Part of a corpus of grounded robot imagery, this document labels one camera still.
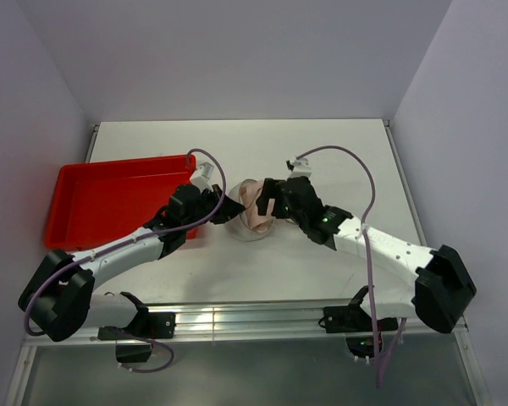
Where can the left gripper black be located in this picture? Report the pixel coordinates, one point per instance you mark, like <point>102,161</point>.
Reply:
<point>229,209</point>

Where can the aluminium frame rail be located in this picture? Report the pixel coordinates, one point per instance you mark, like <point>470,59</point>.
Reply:
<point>240,321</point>

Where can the red plastic tray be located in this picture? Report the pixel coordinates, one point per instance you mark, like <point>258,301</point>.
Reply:
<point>96,203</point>

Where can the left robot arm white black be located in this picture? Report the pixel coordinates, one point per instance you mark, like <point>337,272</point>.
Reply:
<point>60,298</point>

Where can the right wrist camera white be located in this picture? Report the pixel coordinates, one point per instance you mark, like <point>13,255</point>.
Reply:
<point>299,167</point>

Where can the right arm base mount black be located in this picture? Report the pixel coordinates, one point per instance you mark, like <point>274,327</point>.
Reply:
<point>352,319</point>

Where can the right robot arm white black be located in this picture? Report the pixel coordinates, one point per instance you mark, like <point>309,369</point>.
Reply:
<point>438,287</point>

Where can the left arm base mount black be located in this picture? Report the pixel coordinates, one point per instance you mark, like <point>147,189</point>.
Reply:
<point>142,340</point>

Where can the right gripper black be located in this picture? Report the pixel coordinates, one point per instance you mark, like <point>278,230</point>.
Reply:
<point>271,189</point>

